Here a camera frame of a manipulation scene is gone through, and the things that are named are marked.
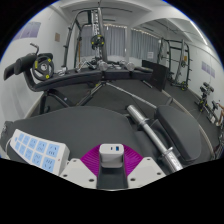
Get silver barbell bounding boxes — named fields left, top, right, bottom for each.
left=126, top=104, right=184, bottom=174

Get black squat rack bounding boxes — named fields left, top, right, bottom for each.
left=157, top=36, right=193, bottom=92

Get black weight plate yellow marks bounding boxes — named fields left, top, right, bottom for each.
left=32, top=54, right=55, bottom=82

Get white power strip blue sockets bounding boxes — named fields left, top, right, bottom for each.
left=9, top=128, right=71, bottom=175

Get long ceiling light strip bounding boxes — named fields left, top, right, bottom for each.
left=189, top=20, right=209, bottom=46

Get white charger block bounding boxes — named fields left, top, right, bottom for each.
left=98, top=143, right=125, bottom=169

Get black padded bench seat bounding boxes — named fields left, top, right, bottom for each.
left=154, top=104, right=203, bottom=164

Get black weight plate on rack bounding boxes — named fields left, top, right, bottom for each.
left=90, top=34, right=106, bottom=48

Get black upright panel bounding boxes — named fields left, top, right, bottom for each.
left=141, top=59, right=169, bottom=93

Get person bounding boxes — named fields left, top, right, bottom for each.
left=215, top=101, right=224, bottom=127

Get grey window curtains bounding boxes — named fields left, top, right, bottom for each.
left=79, top=23, right=160, bottom=61

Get black weight bench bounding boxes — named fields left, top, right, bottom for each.
left=3, top=42, right=154, bottom=116

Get black cable power rack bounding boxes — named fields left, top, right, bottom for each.
left=63, top=7, right=109, bottom=69

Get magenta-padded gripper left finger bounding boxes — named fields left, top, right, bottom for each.
left=59, top=146, right=113, bottom=191

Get small purple wall poster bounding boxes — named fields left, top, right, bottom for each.
left=200, top=60, right=217, bottom=79

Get black exercise bike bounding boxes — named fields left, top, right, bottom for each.
left=197, top=81, right=221, bottom=123

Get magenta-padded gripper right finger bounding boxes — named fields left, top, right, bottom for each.
left=111, top=146, right=167, bottom=191

